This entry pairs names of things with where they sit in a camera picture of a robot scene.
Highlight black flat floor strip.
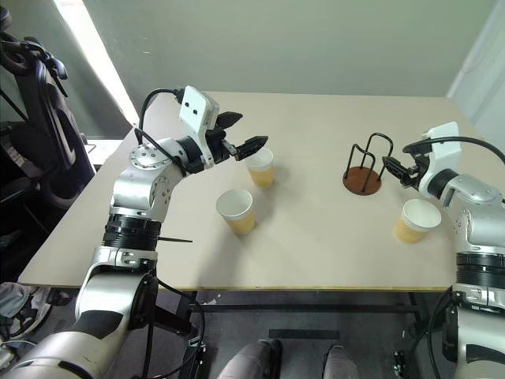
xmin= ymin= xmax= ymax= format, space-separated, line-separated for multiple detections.
xmin=267 ymin=328 xmax=341 ymax=341

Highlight white and tan paper cup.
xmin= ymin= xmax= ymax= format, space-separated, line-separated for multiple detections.
xmin=244 ymin=147 xmax=275 ymax=189
xmin=393 ymin=198 xmax=443 ymax=245
xmin=215 ymin=189 xmax=255 ymax=236

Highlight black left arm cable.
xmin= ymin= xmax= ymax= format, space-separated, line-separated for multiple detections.
xmin=133 ymin=88 xmax=183 ymax=163

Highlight grey rounded shape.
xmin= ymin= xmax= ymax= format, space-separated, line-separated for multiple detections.
xmin=322 ymin=344 xmax=361 ymax=379
xmin=218 ymin=338 xmax=284 ymax=379

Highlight black floor cable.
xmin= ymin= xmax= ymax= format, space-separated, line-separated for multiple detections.
xmin=144 ymin=272 xmax=208 ymax=379

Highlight black machine with purple trim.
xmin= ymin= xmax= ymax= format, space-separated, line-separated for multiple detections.
xmin=0 ymin=0 xmax=98 ymax=214

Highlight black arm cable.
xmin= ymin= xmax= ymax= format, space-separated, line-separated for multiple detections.
xmin=428 ymin=136 xmax=505 ymax=159
xmin=133 ymin=88 xmax=183 ymax=163

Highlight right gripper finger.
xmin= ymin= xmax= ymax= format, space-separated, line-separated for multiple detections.
xmin=381 ymin=156 xmax=412 ymax=186
xmin=402 ymin=138 xmax=432 ymax=156

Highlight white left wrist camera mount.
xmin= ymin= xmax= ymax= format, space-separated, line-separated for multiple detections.
xmin=178 ymin=85 xmax=221 ymax=163

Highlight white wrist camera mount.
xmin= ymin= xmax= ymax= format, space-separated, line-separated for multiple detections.
xmin=178 ymin=85 xmax=221 ymax=163
xmin=419 ymin=121 xmax=463 ymax=187

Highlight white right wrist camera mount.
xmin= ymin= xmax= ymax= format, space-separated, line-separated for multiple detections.
xmin=419 ymin=121 xmax=463 ymax=187

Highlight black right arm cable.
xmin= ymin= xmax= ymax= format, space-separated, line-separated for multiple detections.
xmin=428 ymin=136 xmax=505 ymax=159

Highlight person's grey sneaker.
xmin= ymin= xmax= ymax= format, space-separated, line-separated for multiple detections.
xmin=0 ymin=281 xmax=53 ymax=349

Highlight black table frame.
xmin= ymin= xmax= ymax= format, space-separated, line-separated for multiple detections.
xmin=188 ymin=290 xmax=435 ymax=348

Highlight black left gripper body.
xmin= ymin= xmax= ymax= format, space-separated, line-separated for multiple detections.
xmin=204 ymin=129 xmax=240 ymax=164

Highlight wire cup holder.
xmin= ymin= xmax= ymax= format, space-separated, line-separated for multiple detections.
xmin=342 ymin=132 xmax=395 ymax=196

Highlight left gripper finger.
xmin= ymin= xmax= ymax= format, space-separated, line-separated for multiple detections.
xmin=236 ymin=135 xmax=270 ymax=161
xmin=214 ymin=111 xmax=244 ymax=131

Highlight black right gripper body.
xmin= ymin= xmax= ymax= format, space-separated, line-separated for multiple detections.
xmin=399 ymin=149 xmax=434 ymax=188

